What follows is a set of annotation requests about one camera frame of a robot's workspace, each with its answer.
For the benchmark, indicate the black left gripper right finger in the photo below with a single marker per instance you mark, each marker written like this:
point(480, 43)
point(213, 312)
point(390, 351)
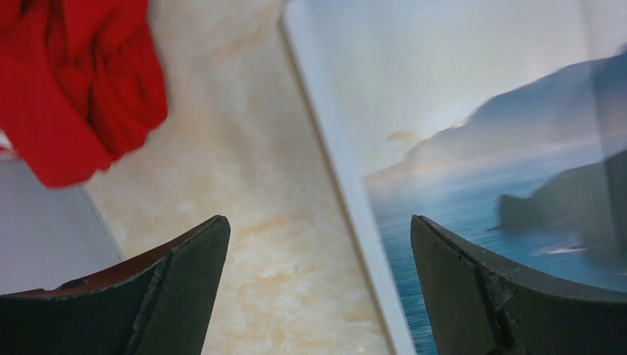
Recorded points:
point(479, 302)

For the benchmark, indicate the red crumpled cloth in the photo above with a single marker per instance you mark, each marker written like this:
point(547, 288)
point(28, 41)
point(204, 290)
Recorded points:
point(81, 85)

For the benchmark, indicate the seascape photo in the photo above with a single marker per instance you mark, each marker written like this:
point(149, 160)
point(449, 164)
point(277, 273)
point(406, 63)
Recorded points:
point(502, 121)

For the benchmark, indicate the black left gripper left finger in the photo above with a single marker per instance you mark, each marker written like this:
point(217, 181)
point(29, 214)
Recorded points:
point(159, 302)

